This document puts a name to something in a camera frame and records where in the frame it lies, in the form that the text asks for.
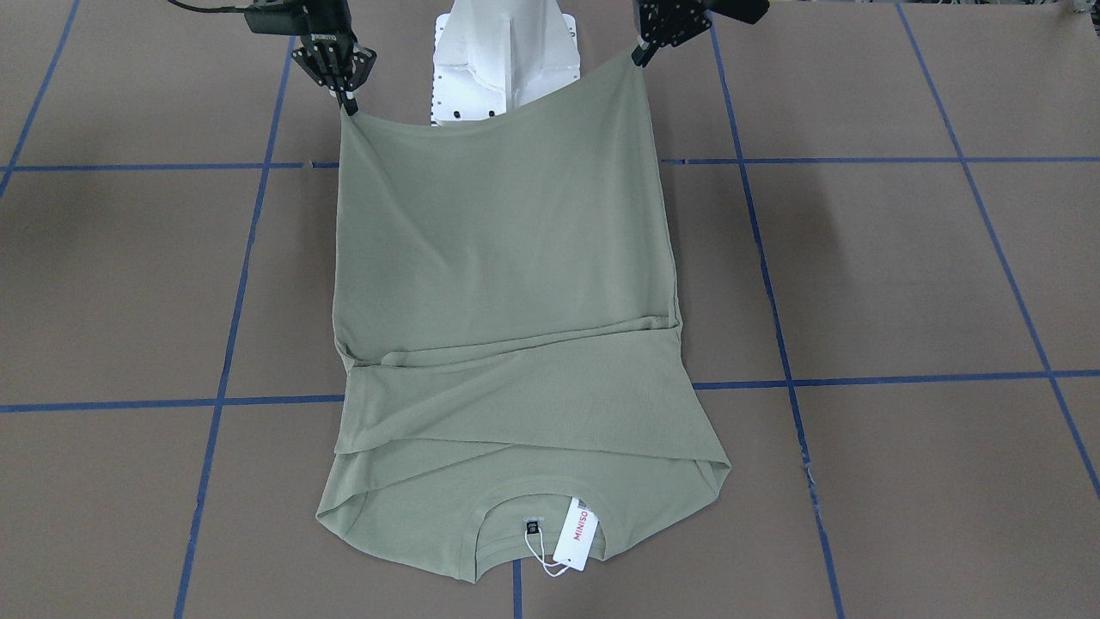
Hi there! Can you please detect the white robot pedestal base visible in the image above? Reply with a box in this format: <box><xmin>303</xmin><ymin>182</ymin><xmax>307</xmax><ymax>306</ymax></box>
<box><xmin>430</xmin><ymin>1</ymin><xmax>581</xmax><ymax>128</ymax></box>

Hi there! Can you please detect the olive green long-sleeve shirt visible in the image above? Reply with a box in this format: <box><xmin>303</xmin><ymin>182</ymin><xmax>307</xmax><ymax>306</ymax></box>
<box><xmin>315</xmin><ymin>51</ymin><xmax>732</xmax><ymax>583</ymax></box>

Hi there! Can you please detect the white red shirt hang tag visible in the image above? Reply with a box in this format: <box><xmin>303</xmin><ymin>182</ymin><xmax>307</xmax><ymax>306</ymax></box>
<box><xmin>553</xmin><ymin>497</ymin><xmax>600</xmax><ymax>572</ymax></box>

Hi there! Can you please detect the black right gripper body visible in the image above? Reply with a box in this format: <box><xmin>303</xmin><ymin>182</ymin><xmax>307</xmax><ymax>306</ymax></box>
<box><xmin>245</xmin><ymin>1</ymin><xmax>376</xmax><ymax>87</ymax></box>

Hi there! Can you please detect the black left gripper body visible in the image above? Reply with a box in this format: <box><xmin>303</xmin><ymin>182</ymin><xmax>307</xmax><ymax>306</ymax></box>
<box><xmin>635</xmin><ymin>1</ymin><xmax>771</xmax><ymax>47</ymax></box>

